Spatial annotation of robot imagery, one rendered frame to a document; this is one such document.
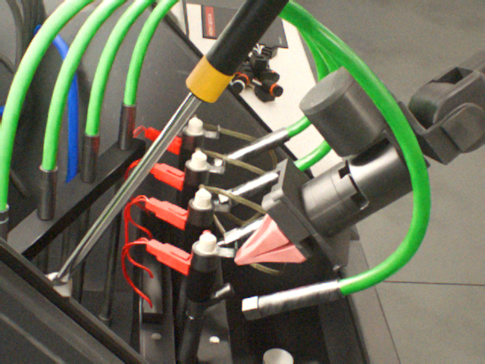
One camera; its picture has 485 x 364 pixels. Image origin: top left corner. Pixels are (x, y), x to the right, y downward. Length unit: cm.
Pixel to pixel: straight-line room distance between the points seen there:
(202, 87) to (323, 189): 40
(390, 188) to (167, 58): 42
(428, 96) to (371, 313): 41
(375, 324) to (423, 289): 179
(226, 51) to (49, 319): 19
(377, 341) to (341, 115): 42
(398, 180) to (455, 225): 249
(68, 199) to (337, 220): 32
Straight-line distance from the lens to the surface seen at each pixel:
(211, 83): 52
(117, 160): 116
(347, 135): 87
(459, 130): 88
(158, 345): 109
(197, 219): 104
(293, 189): 92
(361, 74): 76
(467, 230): 338
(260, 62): 165
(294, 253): 93
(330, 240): 93
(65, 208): 107
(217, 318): 113
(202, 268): 97
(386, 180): 89
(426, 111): 90
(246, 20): 51
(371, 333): 122
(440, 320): 292
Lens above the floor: 168
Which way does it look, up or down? 30 degrees down
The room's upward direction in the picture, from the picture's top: 10 degrees clockwise
